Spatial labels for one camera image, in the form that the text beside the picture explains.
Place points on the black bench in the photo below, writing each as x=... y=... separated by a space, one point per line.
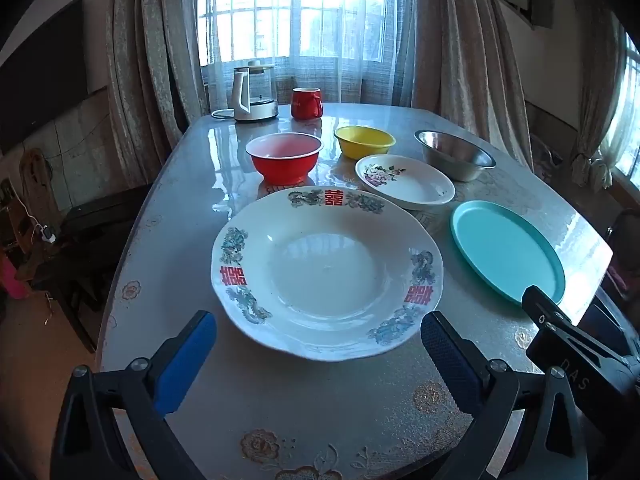
x=90 y=240

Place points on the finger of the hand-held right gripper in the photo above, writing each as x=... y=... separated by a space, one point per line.
x=575 y=360

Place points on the window with white grille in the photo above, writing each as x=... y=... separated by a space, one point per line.
x=280 y=10

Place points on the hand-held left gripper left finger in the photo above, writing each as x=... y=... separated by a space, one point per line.
x=182 y=367

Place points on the tied beige side curtain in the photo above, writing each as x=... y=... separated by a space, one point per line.
x=597 y=110

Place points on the red mug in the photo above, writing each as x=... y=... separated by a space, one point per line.
x=304 y=105

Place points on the side window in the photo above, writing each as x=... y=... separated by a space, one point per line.
x=631 y=125

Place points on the stainless steel bowl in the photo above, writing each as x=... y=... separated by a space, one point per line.
x=450 y=160

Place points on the dark chair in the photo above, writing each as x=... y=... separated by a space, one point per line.
x=627 y=240

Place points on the white charger plug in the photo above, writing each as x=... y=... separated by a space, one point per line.
x=48 y=234

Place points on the white glass electric kettle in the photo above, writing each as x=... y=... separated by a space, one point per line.
x=250 y=105

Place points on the large white patterned plate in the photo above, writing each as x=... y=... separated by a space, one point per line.
x=325 y=270

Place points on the red plastic bowl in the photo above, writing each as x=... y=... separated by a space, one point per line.
x=282 y=165

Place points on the small white floral plate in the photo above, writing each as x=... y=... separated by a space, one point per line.
x=415 y=185

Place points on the black wall panel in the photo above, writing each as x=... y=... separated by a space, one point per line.
x=40 y=75

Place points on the pink object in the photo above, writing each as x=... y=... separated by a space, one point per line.
x=12 y=280

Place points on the yellow bowl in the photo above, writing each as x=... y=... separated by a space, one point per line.
x=365 y=147

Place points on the sheer white curtain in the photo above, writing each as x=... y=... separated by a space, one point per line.
x=350 y=80

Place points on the teal plastic plate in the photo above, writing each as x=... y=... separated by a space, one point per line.
x=505 y=250

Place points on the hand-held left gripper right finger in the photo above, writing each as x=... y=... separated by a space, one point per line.
x=450 y=360

